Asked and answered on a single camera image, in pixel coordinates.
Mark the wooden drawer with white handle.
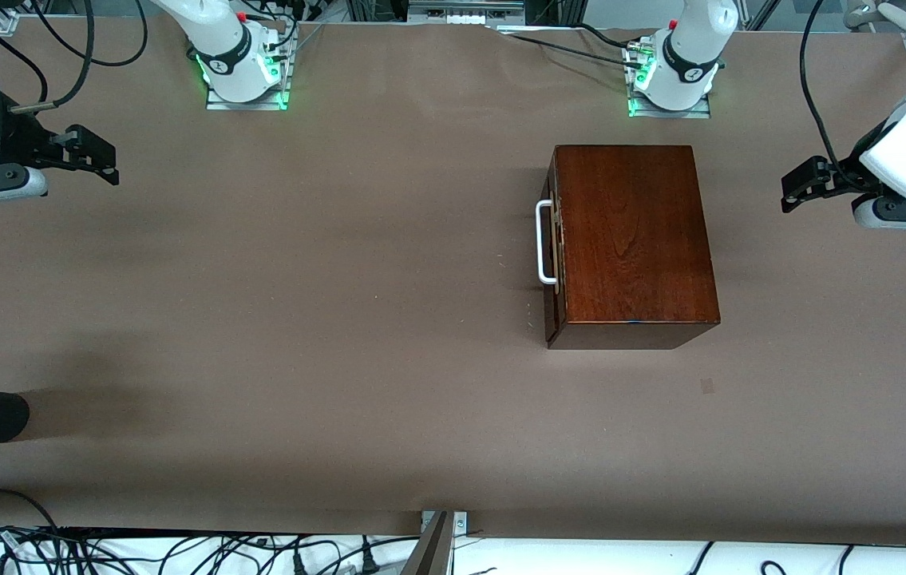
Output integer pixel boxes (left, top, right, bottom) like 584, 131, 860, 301
536, 148, 568, 350

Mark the grey chair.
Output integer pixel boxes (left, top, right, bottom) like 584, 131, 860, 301
844, 0, 906, 50

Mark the dark brown wooden cabinet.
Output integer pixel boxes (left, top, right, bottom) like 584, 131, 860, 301
546, 145, 722, 351

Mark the dark metal bar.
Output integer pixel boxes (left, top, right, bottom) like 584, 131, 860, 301
400, 511, 455, 575

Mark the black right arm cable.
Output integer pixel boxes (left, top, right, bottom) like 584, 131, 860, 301
0, 5, 49, 106
12, 0, 148, 113

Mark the black base cable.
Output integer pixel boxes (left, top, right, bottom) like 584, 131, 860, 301
500, 24, 647, 66

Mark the black looped floor cable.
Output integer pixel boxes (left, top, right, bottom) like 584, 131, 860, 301
0, 488, 62, 534

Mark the silver edge bracket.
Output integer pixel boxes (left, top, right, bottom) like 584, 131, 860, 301
421, 510, 469, 537

